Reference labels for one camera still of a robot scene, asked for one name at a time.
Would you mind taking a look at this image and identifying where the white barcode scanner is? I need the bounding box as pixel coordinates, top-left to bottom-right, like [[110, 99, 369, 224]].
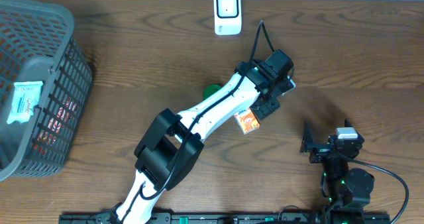
[[213, 0, 242, 36]]

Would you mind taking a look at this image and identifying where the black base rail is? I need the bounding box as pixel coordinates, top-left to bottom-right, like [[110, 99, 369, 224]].
[[58, 211, 392, 224]]

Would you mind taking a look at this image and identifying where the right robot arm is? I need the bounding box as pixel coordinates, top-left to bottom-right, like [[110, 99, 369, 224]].
[[300, 119, 375, 223]]

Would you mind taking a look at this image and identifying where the grey plastic basket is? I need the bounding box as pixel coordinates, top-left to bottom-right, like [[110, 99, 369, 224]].
[[1, 0, 93, 180]]

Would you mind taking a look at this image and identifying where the mint green wipes pack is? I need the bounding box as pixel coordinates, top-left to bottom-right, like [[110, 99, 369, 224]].
[[7, 81, 44, 125]]

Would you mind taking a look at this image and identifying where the red Top chocolate bar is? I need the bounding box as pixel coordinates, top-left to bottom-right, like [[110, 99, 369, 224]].
[[33, 95, 80, 156]]

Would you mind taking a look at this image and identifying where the orange tissue pack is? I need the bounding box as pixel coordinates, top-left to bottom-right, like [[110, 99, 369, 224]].
[[234, 108, 260, 135]]

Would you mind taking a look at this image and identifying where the green lid jar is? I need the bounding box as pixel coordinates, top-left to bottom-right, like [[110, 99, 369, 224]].
[[203, 84, 221, 100]]

